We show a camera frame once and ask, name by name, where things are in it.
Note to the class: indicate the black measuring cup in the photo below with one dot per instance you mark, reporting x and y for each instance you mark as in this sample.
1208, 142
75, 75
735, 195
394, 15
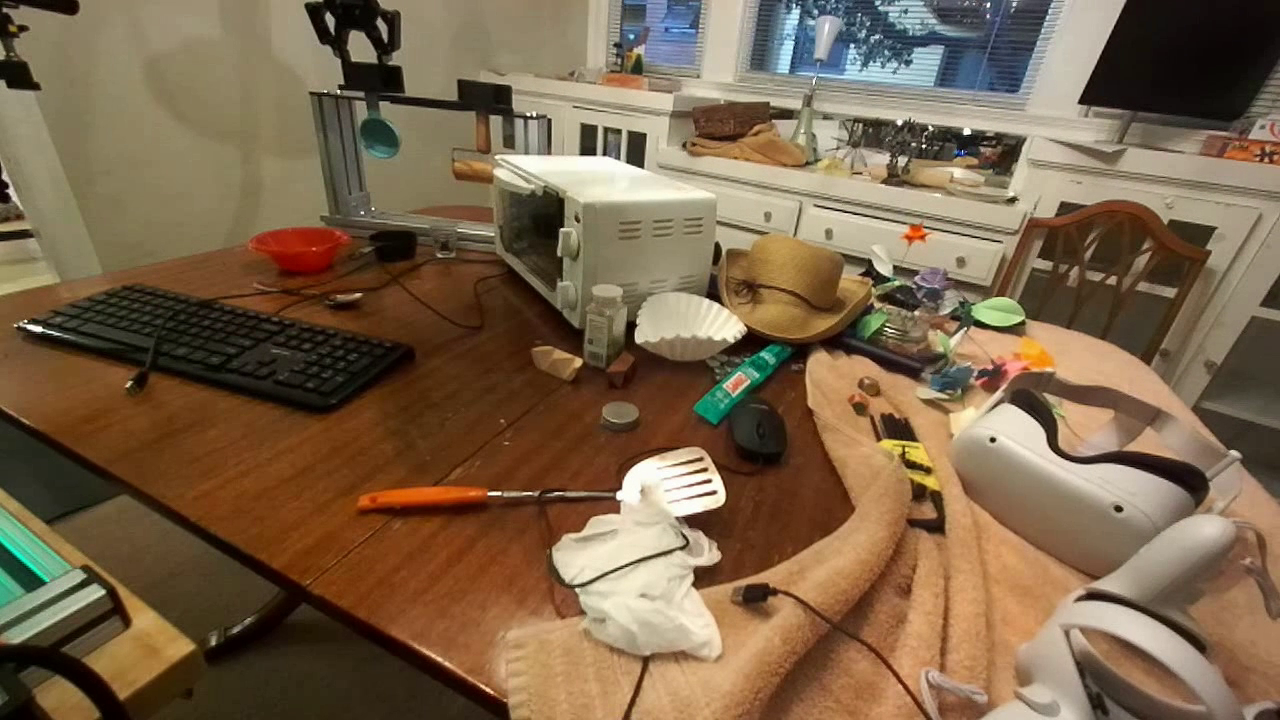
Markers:
394, 245

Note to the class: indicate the white crumpled cloth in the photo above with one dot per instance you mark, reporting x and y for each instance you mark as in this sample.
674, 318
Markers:
633, 577

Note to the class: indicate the white coffee filters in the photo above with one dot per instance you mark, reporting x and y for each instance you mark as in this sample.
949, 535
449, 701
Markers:
680, 327

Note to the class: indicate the red plastic bowl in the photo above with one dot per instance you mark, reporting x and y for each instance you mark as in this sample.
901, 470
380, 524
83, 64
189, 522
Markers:
302, 249

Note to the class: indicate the wooden tool with black block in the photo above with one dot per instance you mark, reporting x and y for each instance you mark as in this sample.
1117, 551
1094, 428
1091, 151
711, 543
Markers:
482, 102

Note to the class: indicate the wooden dining chair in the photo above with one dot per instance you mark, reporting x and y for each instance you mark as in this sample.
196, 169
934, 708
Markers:
1109, 270

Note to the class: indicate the white toaster oven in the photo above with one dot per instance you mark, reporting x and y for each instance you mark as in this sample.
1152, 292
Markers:
579, 220

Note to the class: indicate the green rectangular box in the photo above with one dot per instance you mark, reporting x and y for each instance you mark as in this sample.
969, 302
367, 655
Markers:
741, 382

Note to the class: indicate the metal ladle spoon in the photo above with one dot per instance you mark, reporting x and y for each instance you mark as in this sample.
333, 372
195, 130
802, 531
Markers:
326, 297

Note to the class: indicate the black television screen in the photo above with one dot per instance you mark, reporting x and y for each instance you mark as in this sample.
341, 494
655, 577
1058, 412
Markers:
1187, 57

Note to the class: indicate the aluminium extrusion rack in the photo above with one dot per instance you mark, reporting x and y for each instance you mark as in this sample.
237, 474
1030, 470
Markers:
341, 159

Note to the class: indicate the small white pill bottle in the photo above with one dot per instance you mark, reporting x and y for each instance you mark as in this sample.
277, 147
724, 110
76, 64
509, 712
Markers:
604, 327

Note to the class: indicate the blue scooper with black block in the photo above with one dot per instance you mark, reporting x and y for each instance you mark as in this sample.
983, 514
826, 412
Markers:
373, 83

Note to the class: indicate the black computer keyboard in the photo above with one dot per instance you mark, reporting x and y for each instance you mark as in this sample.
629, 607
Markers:
259, 352

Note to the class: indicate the straw hat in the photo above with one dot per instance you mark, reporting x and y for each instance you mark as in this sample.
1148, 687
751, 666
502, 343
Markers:
790, 290

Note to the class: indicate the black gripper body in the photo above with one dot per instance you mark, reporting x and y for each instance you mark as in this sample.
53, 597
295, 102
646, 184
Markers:
341, 22

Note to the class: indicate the white sideboard cabinet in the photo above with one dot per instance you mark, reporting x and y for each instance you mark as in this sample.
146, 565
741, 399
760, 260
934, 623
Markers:
1221, 343

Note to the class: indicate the white VR headset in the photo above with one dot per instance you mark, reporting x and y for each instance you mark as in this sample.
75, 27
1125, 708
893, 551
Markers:
1087, 505

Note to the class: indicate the orange handled metal spatula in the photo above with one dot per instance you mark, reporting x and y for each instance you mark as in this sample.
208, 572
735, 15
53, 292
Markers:
680, 483

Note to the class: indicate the white VR controller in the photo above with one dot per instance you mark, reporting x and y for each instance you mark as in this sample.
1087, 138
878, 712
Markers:
1125, 646

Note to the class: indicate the beige towel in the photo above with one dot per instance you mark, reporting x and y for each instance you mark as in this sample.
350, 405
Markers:
864, 607

